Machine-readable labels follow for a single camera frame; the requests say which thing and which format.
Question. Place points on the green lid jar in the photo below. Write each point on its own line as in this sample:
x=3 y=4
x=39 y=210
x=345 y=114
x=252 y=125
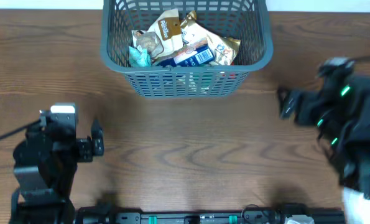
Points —
x=201 y=82

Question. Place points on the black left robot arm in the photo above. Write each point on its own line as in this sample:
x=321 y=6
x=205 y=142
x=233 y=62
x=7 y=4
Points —
x=45 y=165

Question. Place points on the small teal white sachet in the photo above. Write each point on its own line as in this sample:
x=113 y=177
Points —
x=139 y=57

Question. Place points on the gold foil food pouch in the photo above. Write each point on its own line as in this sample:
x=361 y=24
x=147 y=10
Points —
x=225 y=49

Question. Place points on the grey plastic basket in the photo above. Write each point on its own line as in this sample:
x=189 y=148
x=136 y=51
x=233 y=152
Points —
x=246 y=20

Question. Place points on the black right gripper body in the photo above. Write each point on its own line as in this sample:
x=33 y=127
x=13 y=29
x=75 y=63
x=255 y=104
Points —
x=305 y=113

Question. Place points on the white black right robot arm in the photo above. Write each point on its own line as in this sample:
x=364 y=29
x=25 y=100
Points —
x=340 y=111

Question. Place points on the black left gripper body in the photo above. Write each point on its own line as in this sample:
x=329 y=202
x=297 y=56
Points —
x=86 y=155

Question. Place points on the tissue pocket pack bundle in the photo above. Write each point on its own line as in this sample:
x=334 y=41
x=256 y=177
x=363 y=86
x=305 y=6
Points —
x=193 y=55

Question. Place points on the beige snack bag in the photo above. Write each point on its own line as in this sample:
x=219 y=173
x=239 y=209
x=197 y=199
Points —
x=163 y=37

